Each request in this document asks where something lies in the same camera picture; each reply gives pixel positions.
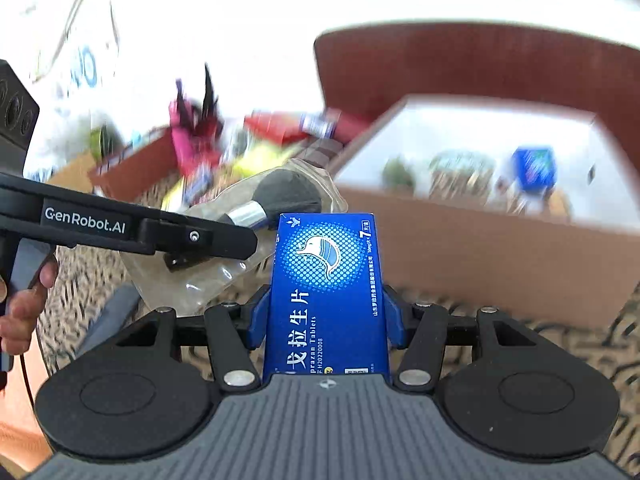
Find blue tablet medicine box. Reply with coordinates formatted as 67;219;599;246
264;214;390;378

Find makeup brush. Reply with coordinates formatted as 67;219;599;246
122;159;347;316

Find blue gum box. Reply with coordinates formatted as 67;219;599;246
512;148;556;194

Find person's left hand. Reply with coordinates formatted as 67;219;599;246
0;257;58;356

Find blue white card pack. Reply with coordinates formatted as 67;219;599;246
182;162;217;207

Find pink bottle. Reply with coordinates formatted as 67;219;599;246
169;101;208;177

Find small reddish brown tray box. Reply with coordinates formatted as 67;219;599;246
88;129;178;202

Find dark feather plant in cup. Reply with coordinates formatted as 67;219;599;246
169;65;224;139

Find red flat box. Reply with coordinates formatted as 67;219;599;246
244;112;308;145

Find large brown cardboard box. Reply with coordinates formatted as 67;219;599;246
329;94;639;327

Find tape roll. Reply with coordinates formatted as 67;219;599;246
428;151;495;198

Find blue white small box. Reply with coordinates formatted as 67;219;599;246
299;114;337;139

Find dark red box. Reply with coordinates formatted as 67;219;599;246
323;108;372;145

